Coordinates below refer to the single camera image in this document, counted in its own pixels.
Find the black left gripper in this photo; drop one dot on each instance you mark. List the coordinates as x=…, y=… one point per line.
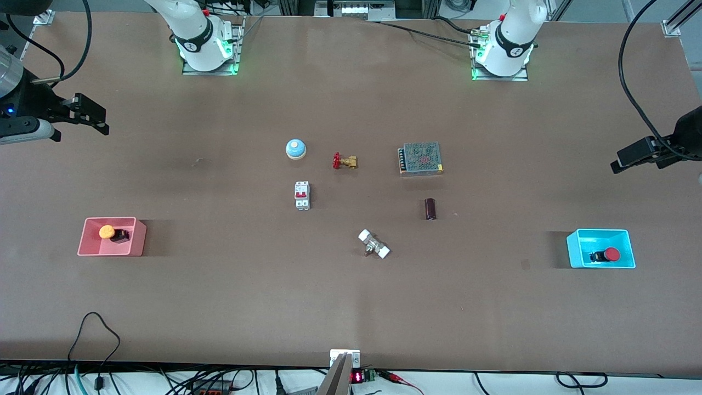
x=683, y=138

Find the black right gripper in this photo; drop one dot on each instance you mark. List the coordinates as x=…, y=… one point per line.
x=34, y=101

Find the red push button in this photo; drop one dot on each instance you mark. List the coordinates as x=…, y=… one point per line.
x=612, y=254

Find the yellow push button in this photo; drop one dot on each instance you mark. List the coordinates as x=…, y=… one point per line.
x=106, y=232

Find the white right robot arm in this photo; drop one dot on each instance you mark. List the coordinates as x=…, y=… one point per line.
x=194, y=33

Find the cyan plastic box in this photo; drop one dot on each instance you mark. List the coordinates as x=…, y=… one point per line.
x=581, y=241

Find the pink plastic box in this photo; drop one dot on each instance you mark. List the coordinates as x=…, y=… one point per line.
x=90, y=248

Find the blue service bell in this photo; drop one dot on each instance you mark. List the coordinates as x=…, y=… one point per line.
x=295, y=148

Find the dark brown cylindrical capacitor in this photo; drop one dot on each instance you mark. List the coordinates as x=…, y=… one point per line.
x=430, y=209

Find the metal mesh power supply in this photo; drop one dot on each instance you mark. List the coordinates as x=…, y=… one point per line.
x=421, y=158

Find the white circuit breaker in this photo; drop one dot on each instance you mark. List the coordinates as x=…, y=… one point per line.
x=302, y=196

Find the metal fitting with white caps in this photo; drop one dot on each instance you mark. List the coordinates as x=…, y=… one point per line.
x=373, y=244

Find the orange power strip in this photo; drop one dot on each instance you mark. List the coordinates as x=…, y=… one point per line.
x=211, y=390

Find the red clip lead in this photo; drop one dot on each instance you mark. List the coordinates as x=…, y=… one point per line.
x=397, y=377

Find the red digit display module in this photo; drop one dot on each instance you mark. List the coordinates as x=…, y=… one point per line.
x=357, y=377

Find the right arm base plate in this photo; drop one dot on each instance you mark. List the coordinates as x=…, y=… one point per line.
x=192, y=71

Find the aluminium frame profile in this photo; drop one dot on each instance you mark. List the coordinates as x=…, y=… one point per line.
x=43, y=16
x=672, y=26

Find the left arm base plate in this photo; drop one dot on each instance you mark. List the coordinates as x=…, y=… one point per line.
x=493, y=78

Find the grey metal frame bracket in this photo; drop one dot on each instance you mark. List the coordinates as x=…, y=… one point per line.
x=354, y=10

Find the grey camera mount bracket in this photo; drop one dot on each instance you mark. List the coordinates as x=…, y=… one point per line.
x=340, y=378

